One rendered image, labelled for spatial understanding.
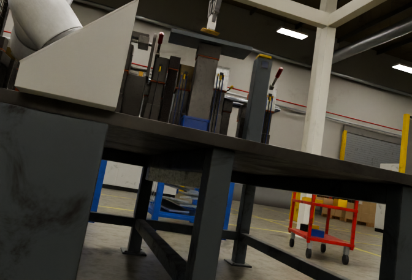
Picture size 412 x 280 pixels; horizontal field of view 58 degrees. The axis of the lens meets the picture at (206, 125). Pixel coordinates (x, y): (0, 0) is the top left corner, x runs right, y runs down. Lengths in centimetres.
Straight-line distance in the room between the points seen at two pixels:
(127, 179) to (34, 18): 871
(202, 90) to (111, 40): 66
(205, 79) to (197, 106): 13
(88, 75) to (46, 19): 27
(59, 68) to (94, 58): 10
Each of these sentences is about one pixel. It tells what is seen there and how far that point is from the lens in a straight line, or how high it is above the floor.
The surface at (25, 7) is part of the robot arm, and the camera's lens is 128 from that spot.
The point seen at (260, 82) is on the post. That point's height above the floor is 102.
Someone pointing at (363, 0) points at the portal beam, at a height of 336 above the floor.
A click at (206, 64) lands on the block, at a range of 167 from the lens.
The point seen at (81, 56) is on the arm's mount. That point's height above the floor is 82.
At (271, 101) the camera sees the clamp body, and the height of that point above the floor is 99.
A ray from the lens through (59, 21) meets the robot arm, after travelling 125.
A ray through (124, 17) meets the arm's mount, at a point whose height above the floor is 95.
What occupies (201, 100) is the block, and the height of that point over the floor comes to 89.
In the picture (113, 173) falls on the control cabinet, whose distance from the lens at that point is 980.
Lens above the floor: 54
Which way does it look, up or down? 9 degrees up
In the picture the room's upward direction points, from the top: 10 degrees clockwise
